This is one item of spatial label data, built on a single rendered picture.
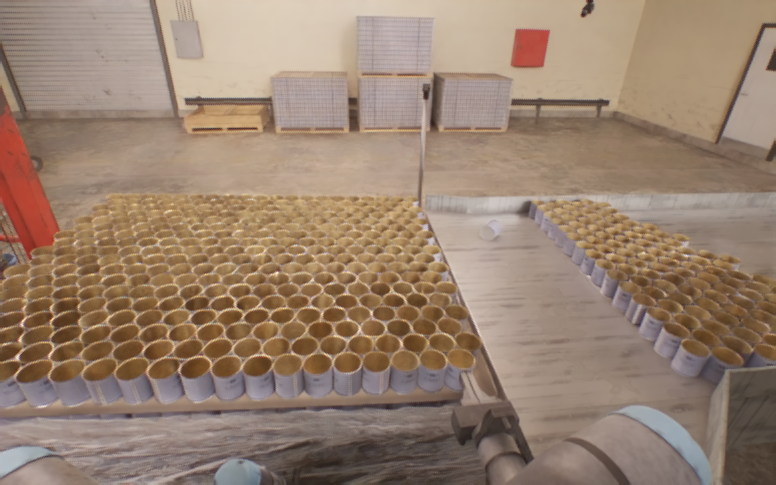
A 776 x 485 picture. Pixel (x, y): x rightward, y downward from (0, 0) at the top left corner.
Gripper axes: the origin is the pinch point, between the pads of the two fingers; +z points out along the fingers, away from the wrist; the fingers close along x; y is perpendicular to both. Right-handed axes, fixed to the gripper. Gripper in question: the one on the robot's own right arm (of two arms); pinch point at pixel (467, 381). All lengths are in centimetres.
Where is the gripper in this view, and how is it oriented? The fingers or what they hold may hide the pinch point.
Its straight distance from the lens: 100.2
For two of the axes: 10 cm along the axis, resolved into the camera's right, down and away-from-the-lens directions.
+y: -0.5, 8.8, 4.8
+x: 9.8, -0.4, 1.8
